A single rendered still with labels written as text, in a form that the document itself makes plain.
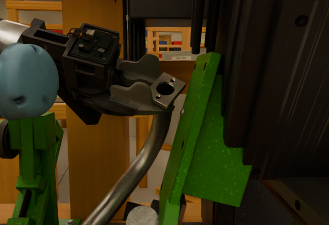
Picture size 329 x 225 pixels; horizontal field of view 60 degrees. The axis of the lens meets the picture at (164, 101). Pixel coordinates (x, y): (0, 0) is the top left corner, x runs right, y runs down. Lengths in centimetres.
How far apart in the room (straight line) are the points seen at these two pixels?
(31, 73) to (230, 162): 23
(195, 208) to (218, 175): 49
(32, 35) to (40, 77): 10
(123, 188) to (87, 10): 41
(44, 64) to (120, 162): 44
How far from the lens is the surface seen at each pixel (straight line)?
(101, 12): 69
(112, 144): 70
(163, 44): 976
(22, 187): 60
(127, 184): 47
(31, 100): 30
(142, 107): 39
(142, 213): 35
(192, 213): 80
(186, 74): 76
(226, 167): 33
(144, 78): 43
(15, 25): 44
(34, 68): 30
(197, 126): 30
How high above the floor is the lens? 126
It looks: 7 degrees down
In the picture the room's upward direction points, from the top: straight up
